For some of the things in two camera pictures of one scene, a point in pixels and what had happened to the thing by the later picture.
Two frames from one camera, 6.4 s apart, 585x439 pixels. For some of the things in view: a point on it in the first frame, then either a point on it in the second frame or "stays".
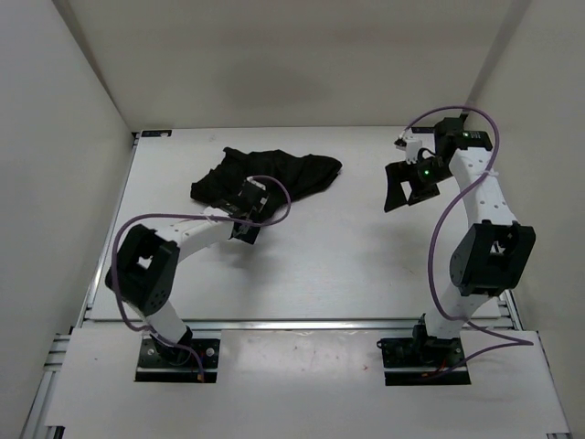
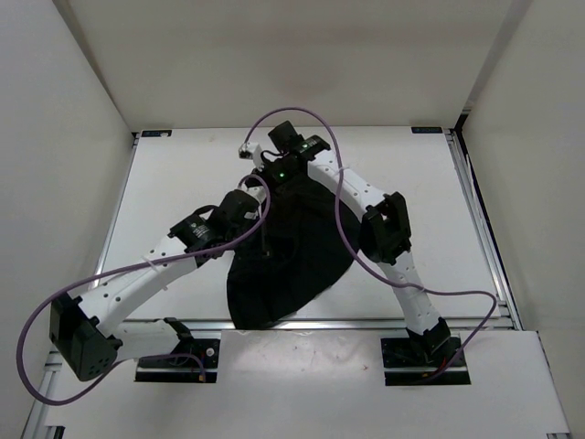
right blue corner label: [422, 130] stays
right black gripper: [400, 172] -> [267, 165]
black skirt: [303, 174] -> [301, 251]
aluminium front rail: [301, 323] stays
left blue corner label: [156, 133] stays
